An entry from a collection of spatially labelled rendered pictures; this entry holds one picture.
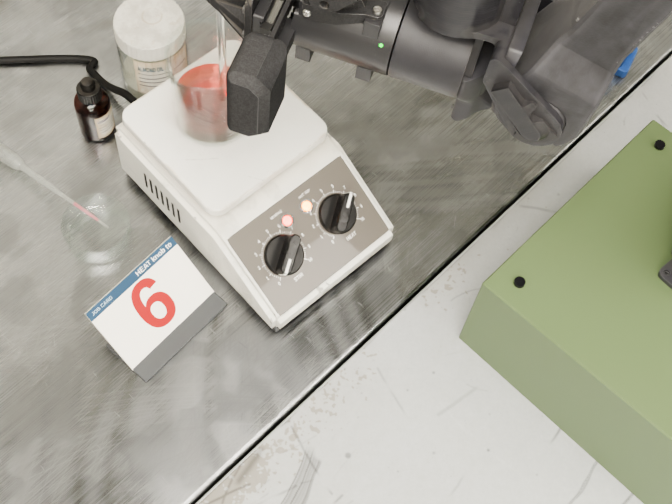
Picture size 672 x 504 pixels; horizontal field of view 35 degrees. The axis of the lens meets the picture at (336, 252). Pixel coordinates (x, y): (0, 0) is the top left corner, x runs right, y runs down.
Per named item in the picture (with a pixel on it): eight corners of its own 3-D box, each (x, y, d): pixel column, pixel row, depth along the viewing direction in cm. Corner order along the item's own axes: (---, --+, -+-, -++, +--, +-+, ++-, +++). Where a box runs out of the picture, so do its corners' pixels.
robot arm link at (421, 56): (500, 79, 73) (535, -16, 64) (478, 144, 70) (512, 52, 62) (403, 47, 73) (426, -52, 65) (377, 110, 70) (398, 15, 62)
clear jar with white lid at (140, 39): (112, 63, 96) (101, 5, 89) (175, 42, 97) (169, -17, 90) (137, 115, 93) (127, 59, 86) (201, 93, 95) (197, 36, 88)
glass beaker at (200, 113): (214, 71, 86) (210, 1, 78) (271, 118, 84) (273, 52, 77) (149, 123, 83) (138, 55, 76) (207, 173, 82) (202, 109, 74)
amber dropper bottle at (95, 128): (76, 139, 92) (63, 92, 86) (85, 111, 93) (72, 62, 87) (111, 145, 92) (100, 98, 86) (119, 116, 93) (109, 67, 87)
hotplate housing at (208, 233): (394, 244, 89) (406, 196, 82) (274, 339, 85) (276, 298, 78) (223, 75, 96) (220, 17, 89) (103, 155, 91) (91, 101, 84)
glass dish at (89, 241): (91, 194, 90) (87, 181, 88) (146, 225, 89) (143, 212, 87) (50, 244, 87) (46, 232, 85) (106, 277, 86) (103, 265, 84)
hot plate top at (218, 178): (333, 135, 84) (334, 129, 84) (214, 222, 80) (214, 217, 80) (235, 40, 88) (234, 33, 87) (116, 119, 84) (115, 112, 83)
